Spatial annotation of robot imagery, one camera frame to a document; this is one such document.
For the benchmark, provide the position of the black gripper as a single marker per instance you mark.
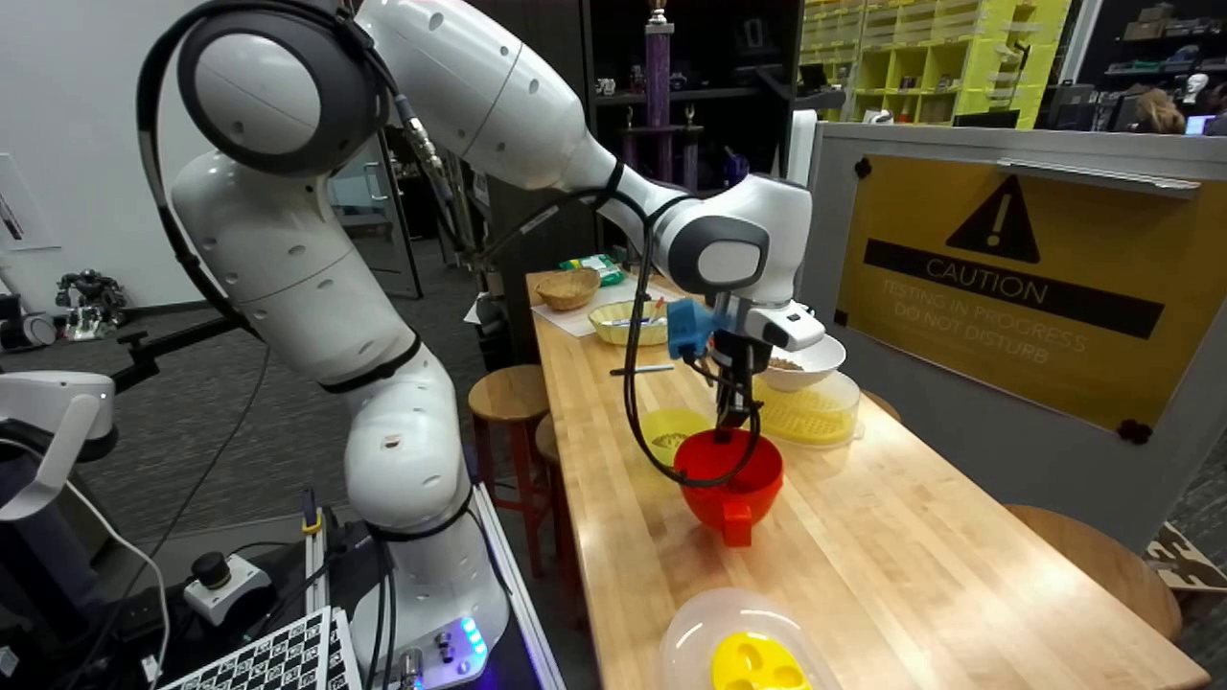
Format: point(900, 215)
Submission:
point(739, 362)

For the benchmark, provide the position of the orange plastic bowl with handle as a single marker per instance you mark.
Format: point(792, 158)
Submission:
point(729, 482)

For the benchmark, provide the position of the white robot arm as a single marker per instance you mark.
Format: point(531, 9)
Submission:
point(248, 118)

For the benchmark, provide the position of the white bowl with beans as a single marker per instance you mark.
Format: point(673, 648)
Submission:
point(792, 370)

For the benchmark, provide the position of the small green plastic bowl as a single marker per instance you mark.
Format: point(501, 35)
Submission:
point(670, 427)

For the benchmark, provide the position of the clear container with yellow contents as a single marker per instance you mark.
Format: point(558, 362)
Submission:
point(817, 411)

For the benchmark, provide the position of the wooden bowl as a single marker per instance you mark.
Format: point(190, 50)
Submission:
point(564, 288)

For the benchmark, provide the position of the round wooden stool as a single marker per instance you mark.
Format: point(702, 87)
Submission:
point(508, 403)

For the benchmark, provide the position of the yellow plastic egg tray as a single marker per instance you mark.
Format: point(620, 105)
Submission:
point(753, 660)

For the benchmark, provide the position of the yellow green shelf unit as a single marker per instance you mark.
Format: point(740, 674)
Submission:
point(933, 59)

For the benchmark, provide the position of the white panel board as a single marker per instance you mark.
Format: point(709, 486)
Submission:
point(1004, 443)

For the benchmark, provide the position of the wooden stool right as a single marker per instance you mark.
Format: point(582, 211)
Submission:
point(1114, 564)

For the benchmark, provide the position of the yellow caution sign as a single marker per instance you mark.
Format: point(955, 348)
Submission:
point(1080, 296)

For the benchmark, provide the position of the white perforated tray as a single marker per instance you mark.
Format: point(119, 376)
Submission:
point(314, 655)

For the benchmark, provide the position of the emergency stop button box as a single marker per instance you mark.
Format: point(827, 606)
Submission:
point(219, 582)

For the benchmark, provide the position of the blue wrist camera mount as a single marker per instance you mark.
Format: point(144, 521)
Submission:
point(692, 329)

